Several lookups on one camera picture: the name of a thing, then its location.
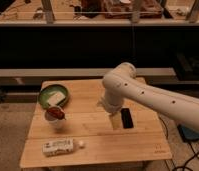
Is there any black cable on floor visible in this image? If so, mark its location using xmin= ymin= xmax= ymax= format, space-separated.
xmin=159 ymin=114 xmax=199 ymax=171

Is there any black smartphone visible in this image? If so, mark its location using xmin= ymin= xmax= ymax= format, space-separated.
xmin=121 ymin=108 xmax=134 ymax=129

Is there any green bowl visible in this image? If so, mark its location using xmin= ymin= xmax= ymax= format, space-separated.
xmin=38 ymin=84 xmax=70 ymax=109

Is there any blue box on floor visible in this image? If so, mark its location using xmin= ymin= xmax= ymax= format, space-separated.
xmin=177 ymin=125 xmax=199 ymax=142

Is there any wooden folding table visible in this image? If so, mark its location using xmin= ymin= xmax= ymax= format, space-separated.
xmin=20 ymin=79 xmax=172 ymax=169

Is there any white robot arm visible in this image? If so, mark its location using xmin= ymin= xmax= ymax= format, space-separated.
xmin=100 ymin=62 xmax=199 ymax=132

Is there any white cup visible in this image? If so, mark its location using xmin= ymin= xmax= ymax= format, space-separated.
xmin=44 ymin=110 xmax=65 ymax=129

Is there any long grey bench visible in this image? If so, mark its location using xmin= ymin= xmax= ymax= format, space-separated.
xmin=0 ymin=68 xmax=177 ymax=86

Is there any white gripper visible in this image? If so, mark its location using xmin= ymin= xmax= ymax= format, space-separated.
xmin=99 ymin=97 xmax=122 ymax=130

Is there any white plastic bottle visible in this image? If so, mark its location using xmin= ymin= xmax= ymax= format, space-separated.
xmin=42 ymin=138 xmax=85 ymax=157

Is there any red object in cup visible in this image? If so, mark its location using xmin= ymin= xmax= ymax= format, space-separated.
xmin=47 ymin=107 xmax=65 ymax=120

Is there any white block in bowl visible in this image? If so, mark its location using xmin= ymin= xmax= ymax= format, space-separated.
xmin=47 ymin=92 xmax=66 ymax=106

